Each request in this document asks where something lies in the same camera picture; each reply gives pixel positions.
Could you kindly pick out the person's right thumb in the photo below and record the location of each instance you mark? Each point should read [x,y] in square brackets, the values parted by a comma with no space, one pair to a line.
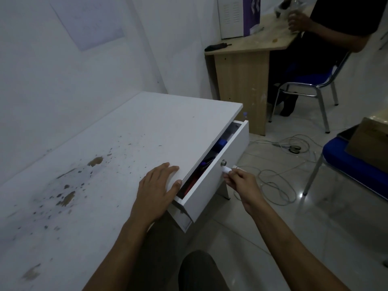
[235,173]

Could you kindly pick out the red tool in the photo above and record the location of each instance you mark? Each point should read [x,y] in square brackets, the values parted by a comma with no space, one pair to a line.
[188,186]

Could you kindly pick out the brown cardboard box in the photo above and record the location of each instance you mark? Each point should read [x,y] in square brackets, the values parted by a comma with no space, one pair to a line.
[371,142]

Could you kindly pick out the black tool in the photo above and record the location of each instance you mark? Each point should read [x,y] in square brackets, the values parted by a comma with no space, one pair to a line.
[204,168]

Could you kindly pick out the person's left forearm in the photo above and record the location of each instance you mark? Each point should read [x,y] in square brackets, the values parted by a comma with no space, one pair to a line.
[121,257]

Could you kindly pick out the black folded umbrella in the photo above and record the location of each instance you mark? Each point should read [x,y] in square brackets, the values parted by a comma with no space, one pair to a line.
[216,47]

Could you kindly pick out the white device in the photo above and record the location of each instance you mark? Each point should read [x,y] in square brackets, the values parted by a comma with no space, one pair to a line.
[286,7]

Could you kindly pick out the person's right forearm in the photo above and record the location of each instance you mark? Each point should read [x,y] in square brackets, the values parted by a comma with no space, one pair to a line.
[291,257]

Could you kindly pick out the white desk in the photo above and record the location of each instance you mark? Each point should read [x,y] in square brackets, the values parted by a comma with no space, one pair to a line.
[121,154]

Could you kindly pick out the white drawer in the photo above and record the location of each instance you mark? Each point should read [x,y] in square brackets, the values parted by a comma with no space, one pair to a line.
[212,184]

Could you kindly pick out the blue metal frame chair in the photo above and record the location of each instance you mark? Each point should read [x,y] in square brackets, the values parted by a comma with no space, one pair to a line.
[315,78]
[351,166]

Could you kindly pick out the white vented box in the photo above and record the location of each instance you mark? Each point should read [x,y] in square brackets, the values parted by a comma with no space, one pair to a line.
[230,18]

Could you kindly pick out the wooden desk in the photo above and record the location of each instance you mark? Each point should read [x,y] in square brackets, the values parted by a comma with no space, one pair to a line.
[245,84]

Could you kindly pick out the purple and white box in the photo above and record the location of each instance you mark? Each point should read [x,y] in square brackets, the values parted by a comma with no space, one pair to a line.
[251,13]

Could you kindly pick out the blue object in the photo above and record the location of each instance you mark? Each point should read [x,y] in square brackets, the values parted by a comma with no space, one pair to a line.
[222,144]

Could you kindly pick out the person's left thumb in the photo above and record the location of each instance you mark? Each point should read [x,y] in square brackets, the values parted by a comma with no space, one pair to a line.
[175,187]

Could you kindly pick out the person's right hand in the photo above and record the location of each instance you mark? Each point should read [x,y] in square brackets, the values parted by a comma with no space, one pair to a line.
[247,190]

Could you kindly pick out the person's left hand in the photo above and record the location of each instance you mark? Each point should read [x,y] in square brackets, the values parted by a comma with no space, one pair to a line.
[153,196]

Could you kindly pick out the small white plug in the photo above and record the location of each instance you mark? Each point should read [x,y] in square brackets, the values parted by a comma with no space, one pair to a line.
[226,170]

